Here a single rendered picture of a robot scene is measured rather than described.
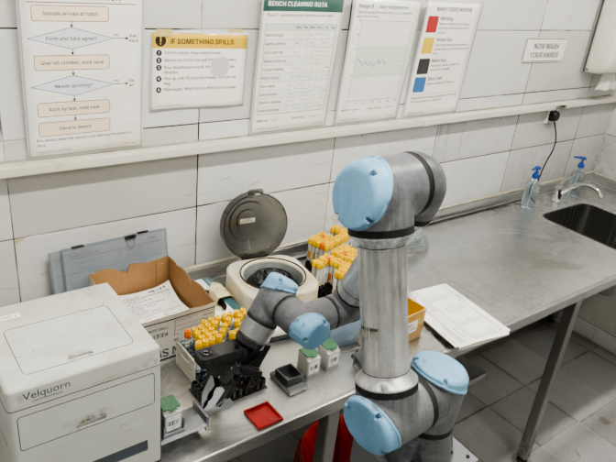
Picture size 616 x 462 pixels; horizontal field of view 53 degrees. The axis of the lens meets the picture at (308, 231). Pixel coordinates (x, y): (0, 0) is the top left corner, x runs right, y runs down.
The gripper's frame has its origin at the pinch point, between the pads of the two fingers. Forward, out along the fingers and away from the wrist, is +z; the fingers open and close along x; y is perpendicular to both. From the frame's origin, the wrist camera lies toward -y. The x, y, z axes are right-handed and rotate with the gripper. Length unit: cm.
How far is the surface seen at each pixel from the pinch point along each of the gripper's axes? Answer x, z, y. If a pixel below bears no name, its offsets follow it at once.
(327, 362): 1.8, -17.3, 33.4
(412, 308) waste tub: 5, -38, 61
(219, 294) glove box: 35.8, -15.8, 18.8
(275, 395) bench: 0.7, -6.2, 20.2
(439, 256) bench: 35, -55, 104
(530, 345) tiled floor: 47, -35, 245
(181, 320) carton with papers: 24.9, -10.0, 2.0
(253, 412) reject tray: -1.7, -2.4, 13.2
